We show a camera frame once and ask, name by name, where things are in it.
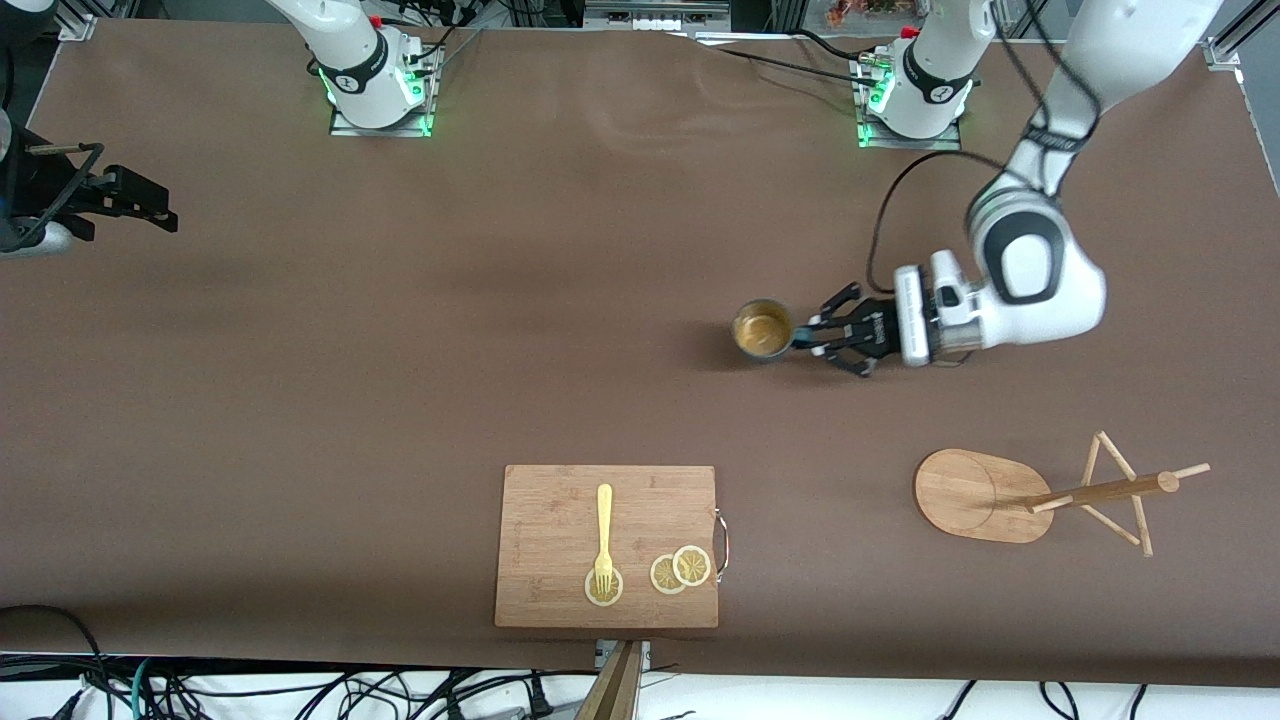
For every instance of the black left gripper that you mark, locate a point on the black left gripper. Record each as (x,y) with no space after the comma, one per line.
(877,331)

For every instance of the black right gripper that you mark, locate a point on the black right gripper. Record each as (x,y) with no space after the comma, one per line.
(22,187)

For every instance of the teal cup with yellow inside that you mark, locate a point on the teal cup with yellow inside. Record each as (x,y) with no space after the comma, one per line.
(762,330)

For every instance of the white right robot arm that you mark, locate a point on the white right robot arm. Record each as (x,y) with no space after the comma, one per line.
(350,50)

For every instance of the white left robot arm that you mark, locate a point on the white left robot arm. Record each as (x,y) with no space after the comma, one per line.
(1040,280)

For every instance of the wooden mug rack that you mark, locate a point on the wooden mug rack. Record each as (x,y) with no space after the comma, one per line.
(970,495)

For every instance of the brown table cloth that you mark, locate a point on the brown table cloth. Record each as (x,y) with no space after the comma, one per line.
(300,250)

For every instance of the lemon slice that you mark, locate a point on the lemon slice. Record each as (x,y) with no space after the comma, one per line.
(592,595)
(660,578)
(692,565)

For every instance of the yellow plastic fork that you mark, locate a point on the yellow plastic fork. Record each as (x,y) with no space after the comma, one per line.
(604,520)

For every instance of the wooden cutting board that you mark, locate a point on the wooden cutting board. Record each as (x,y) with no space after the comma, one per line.
(550,530)

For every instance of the grey power strip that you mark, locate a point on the grey power strip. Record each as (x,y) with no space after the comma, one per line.
(655,15)

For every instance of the aluminium frame profile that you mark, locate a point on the aluminium frame profile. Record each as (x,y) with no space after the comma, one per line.
(1232,50)
(78,22)

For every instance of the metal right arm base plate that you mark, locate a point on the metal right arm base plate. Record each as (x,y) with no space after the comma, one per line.
(345,128)

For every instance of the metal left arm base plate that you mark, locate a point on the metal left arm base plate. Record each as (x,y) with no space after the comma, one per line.
(950,142)

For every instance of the wooden camera post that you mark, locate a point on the wooden camera post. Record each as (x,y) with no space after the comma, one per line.
(612,695)

